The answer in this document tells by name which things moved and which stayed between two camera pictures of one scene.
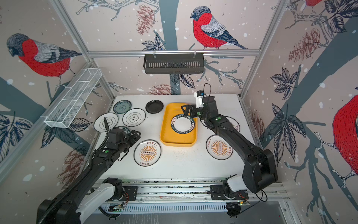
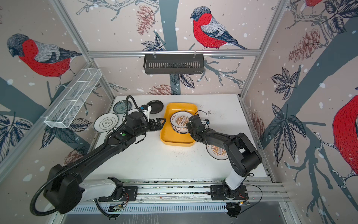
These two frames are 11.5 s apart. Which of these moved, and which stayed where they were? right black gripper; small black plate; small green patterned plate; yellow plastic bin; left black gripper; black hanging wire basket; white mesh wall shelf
Moved: right black gripper; left black gripper
Stayed: yellow plastic bin; white mesh wall shelf; small black plate; small green patterned plate; black hanging wire basket
